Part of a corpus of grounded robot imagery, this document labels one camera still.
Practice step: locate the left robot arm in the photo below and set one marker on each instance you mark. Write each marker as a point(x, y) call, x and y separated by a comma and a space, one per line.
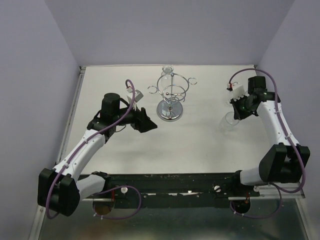
point(60, 189)

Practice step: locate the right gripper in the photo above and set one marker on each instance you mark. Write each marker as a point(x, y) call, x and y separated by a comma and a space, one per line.
point(237, 114)

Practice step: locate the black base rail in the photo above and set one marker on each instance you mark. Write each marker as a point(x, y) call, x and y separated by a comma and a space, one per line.
point(175, 190)

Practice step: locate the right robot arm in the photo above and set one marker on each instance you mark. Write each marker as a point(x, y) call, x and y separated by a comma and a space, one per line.
point(286, 158)

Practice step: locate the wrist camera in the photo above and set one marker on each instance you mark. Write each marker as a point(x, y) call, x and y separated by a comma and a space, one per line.
point(134, 96)
point(236, 91)

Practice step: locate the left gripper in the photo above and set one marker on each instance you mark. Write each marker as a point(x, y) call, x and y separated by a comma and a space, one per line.
point(141, 122)

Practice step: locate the chrome wine glass rack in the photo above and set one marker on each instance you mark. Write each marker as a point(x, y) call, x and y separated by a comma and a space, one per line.
point(173, 88)

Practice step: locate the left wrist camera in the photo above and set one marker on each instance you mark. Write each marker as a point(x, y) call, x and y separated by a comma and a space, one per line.
point(134, 96)

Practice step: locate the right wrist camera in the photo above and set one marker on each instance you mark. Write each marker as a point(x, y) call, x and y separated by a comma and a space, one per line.
point(236, 91)

